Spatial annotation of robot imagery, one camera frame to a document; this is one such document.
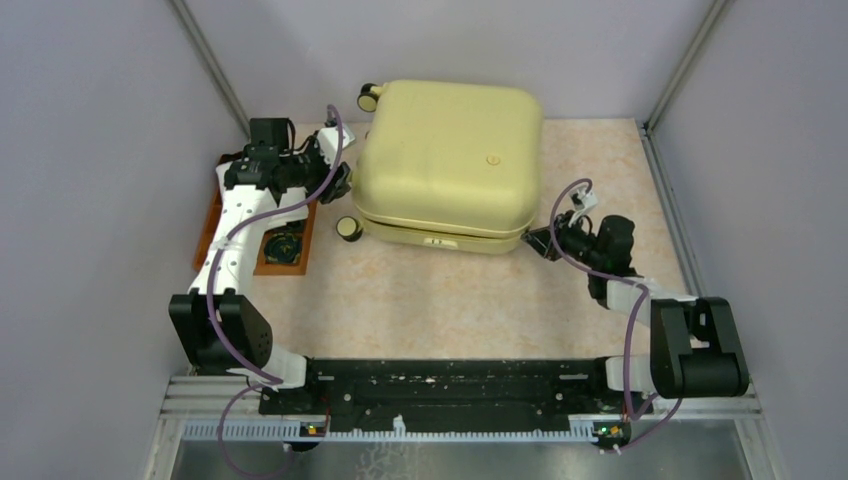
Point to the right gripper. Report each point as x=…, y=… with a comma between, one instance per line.
x=541, y=239

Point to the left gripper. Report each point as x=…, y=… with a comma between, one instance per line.
x=338, y=186

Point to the yellow hard-shell suitcase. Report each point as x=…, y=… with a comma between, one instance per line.
x=449, y=165

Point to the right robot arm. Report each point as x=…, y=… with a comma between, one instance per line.
x=694, y=346

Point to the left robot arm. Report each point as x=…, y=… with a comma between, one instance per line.
x=269, y=184

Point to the white folded cloth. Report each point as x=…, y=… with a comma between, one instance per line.
x=292, y=196

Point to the dark round patterned item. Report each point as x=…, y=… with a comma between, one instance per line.
x=283, y=249

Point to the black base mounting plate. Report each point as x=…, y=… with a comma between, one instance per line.
x=442, y=401

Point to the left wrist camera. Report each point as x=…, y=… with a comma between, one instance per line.
x=333, y=139

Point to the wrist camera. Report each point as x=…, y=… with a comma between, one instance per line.
x=584, y=200
x=333, y=139

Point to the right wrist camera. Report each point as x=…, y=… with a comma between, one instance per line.
x=584, y=200

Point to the left corner aluminium post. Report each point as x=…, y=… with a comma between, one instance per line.
x=209, y=62

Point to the corner aluminium post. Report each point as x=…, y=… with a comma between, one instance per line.
x=711, y=20
x=209, y=62

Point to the aluminium rail frame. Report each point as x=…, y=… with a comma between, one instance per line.
x=592, y=327

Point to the right corner aluminium post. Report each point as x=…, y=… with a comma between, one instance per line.
x=711, y=20

